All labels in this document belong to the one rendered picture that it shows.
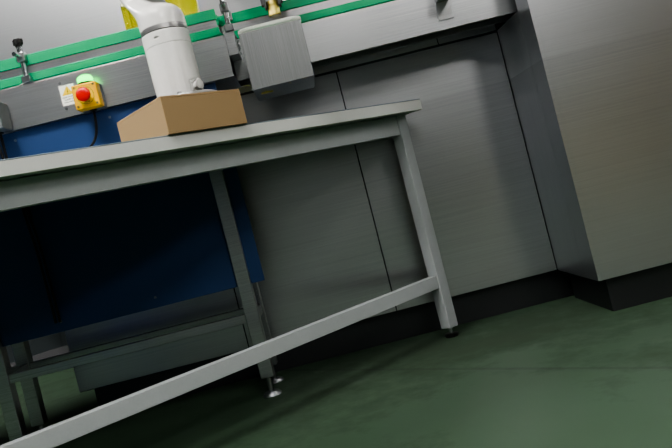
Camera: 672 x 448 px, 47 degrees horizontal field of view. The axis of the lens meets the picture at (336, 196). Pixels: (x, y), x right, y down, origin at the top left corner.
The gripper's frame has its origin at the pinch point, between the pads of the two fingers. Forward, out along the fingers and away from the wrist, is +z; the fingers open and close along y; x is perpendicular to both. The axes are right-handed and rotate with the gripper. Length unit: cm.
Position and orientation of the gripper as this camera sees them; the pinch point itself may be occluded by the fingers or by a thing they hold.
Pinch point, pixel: (271, 0)
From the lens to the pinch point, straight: 231.2
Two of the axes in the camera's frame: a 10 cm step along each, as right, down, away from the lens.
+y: -9.7, 2.5, -0.2
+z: 2.5, 9.7, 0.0
